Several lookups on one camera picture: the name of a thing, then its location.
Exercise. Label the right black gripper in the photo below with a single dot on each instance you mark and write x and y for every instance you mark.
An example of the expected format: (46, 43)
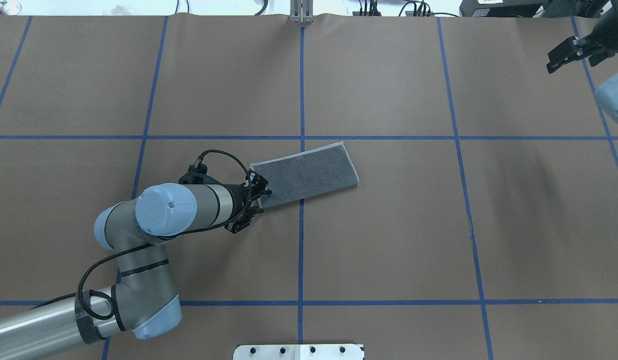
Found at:
(610, 34)

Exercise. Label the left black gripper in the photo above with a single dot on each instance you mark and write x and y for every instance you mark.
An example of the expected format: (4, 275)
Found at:
(238, 196)

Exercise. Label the pink and grey towel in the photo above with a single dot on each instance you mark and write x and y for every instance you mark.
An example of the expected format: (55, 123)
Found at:
(306, 174)

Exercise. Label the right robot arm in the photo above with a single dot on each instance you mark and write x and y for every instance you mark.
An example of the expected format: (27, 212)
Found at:
(606, 94)

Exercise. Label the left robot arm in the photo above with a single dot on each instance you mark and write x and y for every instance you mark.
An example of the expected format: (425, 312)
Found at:
(145, 300)

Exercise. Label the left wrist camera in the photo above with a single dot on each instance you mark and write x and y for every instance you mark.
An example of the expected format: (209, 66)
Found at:
(197, 173)

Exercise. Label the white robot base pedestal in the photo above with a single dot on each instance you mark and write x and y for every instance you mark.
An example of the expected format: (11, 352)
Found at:
(300, 351)

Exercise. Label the aluminium frame post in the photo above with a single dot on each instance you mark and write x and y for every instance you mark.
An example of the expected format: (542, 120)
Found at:
(301, 11)

